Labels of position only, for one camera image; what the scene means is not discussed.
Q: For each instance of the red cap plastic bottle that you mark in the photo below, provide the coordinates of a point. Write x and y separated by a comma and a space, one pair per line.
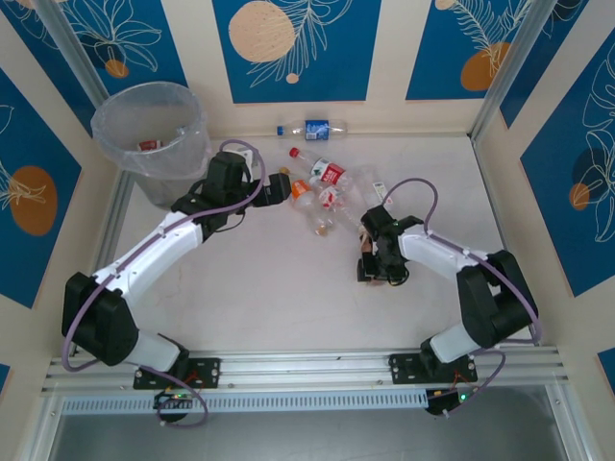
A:
330, 174

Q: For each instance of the aluminium table edge rail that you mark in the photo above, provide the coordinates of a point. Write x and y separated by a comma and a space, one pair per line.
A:
113, 225

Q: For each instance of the orange label gold cap bottle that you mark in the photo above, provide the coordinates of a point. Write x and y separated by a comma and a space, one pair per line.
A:
301, 188

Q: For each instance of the aluminium frame post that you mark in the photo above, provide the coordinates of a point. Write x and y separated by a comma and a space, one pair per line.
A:
72, 43
516, 57

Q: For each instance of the copper coloured bottle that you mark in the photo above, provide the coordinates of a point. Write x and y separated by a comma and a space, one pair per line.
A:
367, 242

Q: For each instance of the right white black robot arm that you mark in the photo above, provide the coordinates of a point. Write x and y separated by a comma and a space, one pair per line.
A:
432, 254

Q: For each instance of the crushed clear white label bottle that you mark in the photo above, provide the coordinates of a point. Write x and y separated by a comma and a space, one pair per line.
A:
379, 188

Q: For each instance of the red and gold bottle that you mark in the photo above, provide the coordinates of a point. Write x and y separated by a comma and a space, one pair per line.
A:
150, 144

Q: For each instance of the blue label plastic bottle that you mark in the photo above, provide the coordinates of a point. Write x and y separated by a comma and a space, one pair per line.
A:
316, 129

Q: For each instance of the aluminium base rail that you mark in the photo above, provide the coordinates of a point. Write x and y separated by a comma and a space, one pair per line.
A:
307, 367

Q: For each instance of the small circuit board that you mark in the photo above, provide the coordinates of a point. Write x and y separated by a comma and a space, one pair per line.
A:
175, 397
444, 401

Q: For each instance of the small clear red label bottle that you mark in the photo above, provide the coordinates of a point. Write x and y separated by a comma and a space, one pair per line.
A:
329, 198

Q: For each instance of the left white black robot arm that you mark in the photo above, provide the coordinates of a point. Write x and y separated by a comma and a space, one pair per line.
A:
154, 245

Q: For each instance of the clear plastic waste bin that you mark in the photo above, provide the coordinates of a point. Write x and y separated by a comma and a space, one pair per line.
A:
149, 182

